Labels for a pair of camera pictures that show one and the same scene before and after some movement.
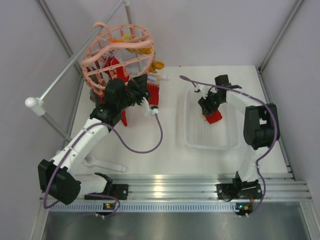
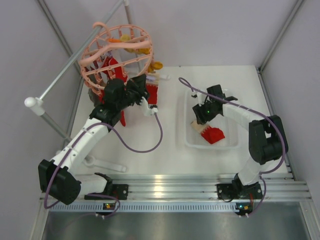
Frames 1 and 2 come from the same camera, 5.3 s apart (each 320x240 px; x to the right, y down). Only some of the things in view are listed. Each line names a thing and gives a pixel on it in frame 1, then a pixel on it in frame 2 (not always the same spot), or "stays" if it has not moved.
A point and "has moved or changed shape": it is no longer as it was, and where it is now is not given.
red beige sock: x=215 y=116 has moved or changed shape
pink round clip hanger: x=127 y=52 stays
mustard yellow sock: x=145 y=50 stays
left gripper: x=139 y=83 stays
